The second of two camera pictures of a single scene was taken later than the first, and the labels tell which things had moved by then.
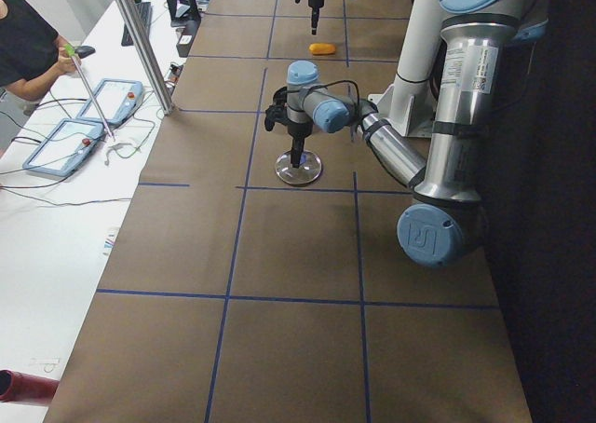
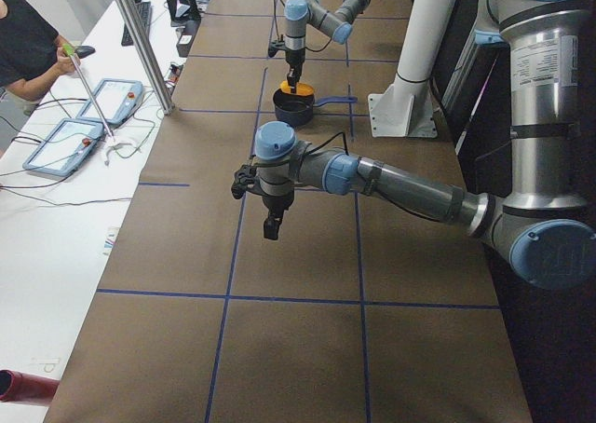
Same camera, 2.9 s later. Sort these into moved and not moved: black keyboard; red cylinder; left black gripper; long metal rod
Moved: left black gripper
Not moved: black keyboard; long metal rod; red cylinder
